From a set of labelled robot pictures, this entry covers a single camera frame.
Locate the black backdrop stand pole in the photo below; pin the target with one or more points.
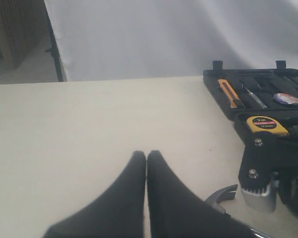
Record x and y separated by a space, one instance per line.
53 50

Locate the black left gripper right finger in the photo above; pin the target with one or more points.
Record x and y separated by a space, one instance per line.
176 212

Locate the yellow tape measure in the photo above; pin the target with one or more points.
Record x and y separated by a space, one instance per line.
266 124

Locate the orange utility knife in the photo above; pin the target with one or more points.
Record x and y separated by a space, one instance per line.
234 99

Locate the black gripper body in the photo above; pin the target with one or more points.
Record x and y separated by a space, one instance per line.
286 152

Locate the claw hammer black grip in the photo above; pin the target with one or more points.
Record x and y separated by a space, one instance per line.
226 194

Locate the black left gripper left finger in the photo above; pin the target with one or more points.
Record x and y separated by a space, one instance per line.
117 213

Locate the clear tester screwdriver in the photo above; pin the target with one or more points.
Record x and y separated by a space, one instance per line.
254 97

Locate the black plastic tool case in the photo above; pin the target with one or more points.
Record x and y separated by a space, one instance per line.
264 83

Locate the white backdrop cloth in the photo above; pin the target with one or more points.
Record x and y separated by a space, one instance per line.
130 39

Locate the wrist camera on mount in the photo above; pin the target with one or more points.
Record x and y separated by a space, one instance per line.
256 173

